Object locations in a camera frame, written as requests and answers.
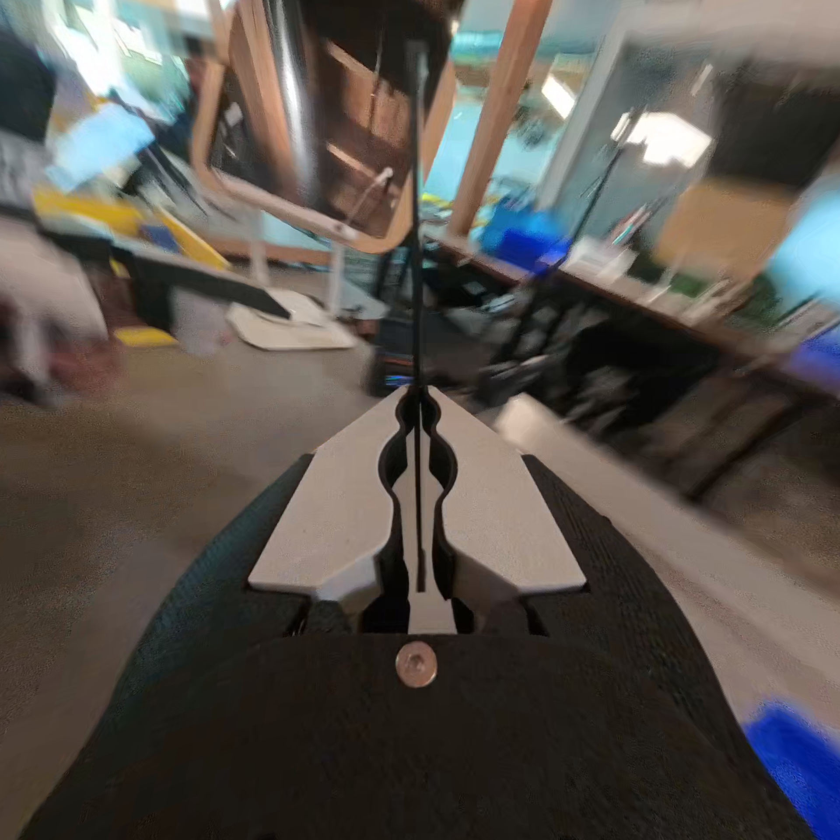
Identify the long wooden desk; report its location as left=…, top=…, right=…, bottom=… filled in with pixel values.
left=420, top=223, right=840, bottom=401

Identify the yellow bin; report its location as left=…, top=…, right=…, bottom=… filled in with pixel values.
left=33, top=185, right=232, bottom=271

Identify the black cable tie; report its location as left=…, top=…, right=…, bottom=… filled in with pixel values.
left=406, top=39, right=429, bottom=595

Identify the wood-framed mirror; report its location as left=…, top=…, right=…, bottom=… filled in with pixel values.
left=190, top=0, right=460, bottom=256

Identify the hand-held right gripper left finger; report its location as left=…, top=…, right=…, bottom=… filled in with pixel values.
left=248, top=386, right=418, bottom=616

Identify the blue bin with tag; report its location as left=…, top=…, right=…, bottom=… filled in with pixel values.
left=742, top=701, right=840, bottom=840

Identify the small blue bin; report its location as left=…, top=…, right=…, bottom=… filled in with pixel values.
left=482, top=196, right=573, bottom=274

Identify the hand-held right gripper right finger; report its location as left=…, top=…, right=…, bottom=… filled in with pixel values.
left=420, top=386, right=587, bottom=616

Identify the wooden post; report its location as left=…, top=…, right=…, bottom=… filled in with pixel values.
left=449, top=0, right=552, bottom=238

